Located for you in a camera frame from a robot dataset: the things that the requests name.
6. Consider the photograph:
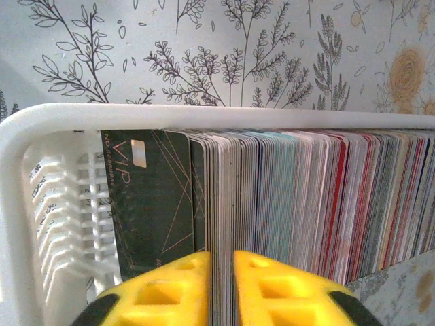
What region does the white plastic card basket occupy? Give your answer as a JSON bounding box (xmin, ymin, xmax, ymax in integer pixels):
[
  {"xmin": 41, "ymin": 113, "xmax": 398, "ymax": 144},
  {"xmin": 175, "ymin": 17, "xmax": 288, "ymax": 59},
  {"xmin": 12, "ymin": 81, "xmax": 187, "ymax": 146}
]
[{"xmin": 0, "ymin": 102, "xmax": 435, "ymax": 326}]

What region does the black VIP credit card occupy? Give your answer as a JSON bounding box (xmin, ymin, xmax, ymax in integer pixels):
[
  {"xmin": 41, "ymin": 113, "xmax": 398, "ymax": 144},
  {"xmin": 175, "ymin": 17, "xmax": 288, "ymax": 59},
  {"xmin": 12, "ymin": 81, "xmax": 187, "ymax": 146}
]
[
  {"xmin": 100, "ymin": 128, "xmax": 196, "ymax": 283},
  {"xmin": 189, "ymin": 135, "xmax": 209, "ymax": 255}
]

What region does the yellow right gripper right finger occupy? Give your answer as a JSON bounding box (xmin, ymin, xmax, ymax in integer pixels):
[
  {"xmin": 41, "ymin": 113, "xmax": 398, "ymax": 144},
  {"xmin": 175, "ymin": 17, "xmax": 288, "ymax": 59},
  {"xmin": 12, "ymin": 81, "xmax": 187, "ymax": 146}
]
[{"xmin": 233, "ymin": 250, "xmax": 385, "ymax": 326}]

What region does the stack of credit cards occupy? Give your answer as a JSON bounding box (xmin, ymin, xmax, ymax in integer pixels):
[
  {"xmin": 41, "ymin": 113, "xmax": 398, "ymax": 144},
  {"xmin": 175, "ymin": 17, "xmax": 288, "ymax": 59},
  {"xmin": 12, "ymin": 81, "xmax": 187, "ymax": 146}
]
[{"xmin": 203, "ymin": 128, "xmax": 435, "ymax": 326}]

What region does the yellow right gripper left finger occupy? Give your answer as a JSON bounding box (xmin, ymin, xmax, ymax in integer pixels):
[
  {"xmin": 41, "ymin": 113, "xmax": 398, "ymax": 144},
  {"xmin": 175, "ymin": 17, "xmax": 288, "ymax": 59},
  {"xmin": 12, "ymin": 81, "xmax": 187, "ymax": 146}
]
[{"xmin": 71, "ymin": 251, "xmax": 212, "ymax": 326}]

